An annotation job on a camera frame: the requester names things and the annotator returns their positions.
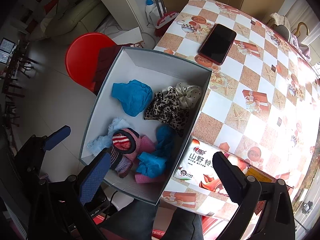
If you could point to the checkered patterned tablecloth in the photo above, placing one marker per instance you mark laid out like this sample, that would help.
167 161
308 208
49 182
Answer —
261 107

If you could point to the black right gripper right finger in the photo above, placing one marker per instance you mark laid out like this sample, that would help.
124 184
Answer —
232 178

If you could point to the white cardboard storage box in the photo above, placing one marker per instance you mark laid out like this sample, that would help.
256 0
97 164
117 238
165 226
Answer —
157 70

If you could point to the leopard print scrunchie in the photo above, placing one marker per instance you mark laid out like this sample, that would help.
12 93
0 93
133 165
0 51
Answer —
165 107

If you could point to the white bottle blue cap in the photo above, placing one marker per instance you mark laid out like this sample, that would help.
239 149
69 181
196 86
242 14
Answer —
152 13

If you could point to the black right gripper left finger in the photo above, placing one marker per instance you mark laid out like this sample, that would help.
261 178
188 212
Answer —
92 175

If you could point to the red yellow cardboard box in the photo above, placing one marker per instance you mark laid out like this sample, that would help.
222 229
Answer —
259 175

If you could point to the teal blue cloth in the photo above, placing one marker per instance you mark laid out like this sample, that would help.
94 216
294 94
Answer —
165 136

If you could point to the pink red striped knit sock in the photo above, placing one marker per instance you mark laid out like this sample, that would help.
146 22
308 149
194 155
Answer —
125 145

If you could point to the cream polka dot scrunchie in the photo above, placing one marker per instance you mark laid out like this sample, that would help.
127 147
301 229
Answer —
188 95

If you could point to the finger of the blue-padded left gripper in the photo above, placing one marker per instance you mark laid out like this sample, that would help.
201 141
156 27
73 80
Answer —
57 137

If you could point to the floral tissue pack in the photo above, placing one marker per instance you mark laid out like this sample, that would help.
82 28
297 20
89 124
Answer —
196 167

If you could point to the beige sofa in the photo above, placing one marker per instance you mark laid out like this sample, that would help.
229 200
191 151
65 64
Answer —
70 22

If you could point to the red handled mop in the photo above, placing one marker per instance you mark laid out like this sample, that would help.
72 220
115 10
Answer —
166 18

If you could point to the chair with piled clothes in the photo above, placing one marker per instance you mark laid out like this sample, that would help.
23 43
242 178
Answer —
281 25

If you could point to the black smartphone red case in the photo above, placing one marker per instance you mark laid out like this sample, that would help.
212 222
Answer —
217 44

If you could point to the red plastic stool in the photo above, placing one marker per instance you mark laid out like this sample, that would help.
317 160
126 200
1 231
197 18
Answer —
81 59

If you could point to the light blue fluffy scrunchie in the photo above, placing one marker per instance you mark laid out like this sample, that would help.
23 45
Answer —
104 141

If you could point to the yellow umbrella handle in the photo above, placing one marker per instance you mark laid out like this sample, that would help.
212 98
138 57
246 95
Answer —
301 30

